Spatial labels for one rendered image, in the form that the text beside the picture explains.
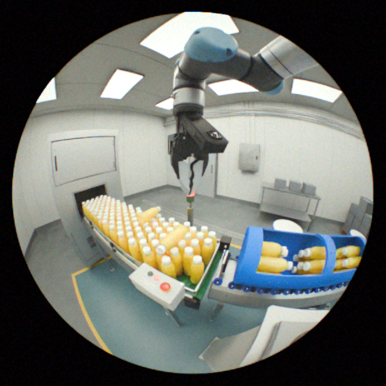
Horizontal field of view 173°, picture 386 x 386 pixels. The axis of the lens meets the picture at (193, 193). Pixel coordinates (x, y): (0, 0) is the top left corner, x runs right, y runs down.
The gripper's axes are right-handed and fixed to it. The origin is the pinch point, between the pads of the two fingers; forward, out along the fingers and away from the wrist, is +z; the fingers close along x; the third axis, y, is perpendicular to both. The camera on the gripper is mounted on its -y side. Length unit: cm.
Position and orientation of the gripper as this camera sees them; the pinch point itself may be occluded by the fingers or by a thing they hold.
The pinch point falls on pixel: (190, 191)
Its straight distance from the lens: 29.6
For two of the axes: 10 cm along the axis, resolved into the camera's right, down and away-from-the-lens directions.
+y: -4.3, -3.8, 8.2
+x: -9.0, 1.5, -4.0
